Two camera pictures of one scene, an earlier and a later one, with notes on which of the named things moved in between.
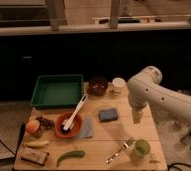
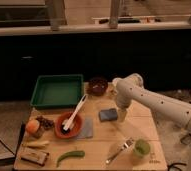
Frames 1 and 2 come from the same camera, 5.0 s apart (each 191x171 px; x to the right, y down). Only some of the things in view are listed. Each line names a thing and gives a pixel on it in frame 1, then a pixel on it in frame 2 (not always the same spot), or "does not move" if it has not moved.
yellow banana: [37, 143] does not move
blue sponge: [107, 115] does not move
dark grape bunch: [45, 123] does not move
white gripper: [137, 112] -> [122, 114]
